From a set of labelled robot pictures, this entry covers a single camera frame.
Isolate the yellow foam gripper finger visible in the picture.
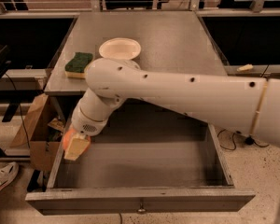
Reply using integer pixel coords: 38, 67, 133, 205
64, 133, 90, 161

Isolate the orange fruit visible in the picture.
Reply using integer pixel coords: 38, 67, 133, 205
63, 127, 91, 153

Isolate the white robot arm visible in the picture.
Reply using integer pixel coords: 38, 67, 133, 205
63, 58, 280, 161

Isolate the open grey top drawer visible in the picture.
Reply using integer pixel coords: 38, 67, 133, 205
26, 100, 255, 215

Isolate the metal drawer knob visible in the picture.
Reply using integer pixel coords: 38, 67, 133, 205
137, 202, 147, 215

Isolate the brown cardboard box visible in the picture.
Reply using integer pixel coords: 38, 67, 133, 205
10, 94, 60, 171

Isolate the green and yellow sponge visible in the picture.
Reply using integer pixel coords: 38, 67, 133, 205
64, 52, 93, 79

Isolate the white sneaker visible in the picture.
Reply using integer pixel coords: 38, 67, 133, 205
0, 162, 19, 191

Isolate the white ceramic bowl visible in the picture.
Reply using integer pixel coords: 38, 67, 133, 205
99, 38, 141, 60

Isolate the grey cabinet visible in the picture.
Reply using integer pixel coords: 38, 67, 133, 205
43, 10, 230, 133

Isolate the small yellow foam scrap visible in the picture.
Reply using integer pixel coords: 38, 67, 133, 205
237, 63, 254, 72

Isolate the black cable left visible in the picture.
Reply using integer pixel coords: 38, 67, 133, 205
3, 72, 31, 149

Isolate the black floor cable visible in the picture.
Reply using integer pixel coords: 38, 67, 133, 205
217, 128, 271, 152

